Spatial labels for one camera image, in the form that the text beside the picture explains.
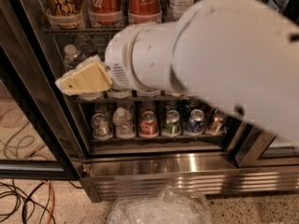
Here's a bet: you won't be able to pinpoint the wire shelf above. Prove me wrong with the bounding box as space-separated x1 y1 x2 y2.
73 96 190 104
43 27 124 35

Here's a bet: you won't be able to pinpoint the copper can bottom shelf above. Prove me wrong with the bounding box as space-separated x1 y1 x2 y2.
206 109 227 135

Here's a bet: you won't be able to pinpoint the blue can bottom shelf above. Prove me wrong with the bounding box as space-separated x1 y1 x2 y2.
185 109 205 134

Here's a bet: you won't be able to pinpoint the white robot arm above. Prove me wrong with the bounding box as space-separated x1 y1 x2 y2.
55 0 299 142

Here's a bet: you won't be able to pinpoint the black cables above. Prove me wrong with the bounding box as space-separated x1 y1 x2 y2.
0 179 83 224

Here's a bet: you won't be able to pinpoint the orange cable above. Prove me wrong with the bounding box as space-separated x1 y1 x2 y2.
40 179 57 224

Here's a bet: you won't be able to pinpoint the silver can bottom shelf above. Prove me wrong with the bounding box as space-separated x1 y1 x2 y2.
91 113 111 139

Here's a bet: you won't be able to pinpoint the middle wire shelf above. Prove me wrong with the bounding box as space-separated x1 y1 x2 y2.
73 96 190 104

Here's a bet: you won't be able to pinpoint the front clear water bottle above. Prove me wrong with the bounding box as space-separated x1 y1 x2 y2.
64 44 105 101

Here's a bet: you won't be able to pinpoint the top wire shelf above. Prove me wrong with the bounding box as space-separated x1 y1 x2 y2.
43 27 124 35

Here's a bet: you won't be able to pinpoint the left glass fridge door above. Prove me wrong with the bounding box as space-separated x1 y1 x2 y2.
0 45 80 181

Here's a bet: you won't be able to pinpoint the stainless steel fridge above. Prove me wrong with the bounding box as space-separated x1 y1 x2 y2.
0 0 299 203

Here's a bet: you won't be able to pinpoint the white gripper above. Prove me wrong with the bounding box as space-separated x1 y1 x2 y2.
55 28 144 96

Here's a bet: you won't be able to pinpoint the clear water bottle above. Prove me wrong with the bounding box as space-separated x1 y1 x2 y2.
74 35 97 57
64 44 105 101

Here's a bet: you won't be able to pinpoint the red coke can bottom shelf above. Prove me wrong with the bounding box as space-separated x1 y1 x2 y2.
140 111 157 135

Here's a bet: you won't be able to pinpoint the green can bottom shelf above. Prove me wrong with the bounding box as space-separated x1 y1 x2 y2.
163 110 180 135

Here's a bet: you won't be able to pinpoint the rear clear water bottle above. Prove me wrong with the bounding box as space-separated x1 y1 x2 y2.
74 35 97 57

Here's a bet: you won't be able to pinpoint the small water bottle bottom shelf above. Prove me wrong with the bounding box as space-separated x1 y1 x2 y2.
112 107 135 139

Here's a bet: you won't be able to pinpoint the clear plastic bag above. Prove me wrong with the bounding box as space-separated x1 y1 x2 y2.
107 187 212 224

